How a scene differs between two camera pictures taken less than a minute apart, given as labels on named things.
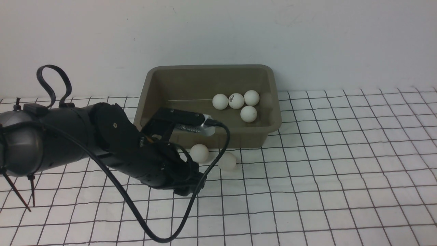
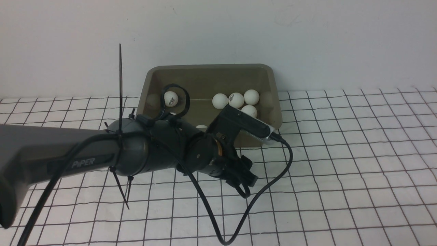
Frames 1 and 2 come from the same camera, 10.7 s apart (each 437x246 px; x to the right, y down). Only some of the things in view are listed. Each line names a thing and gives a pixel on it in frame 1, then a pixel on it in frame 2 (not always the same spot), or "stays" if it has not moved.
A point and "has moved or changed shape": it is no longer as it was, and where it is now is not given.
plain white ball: (248, 113) stays
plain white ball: (220, 101) stays
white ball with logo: (236, 100) stays
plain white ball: (251, 97) stays
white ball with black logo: (227, 162) has moved or changed shape
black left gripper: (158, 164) -> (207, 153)
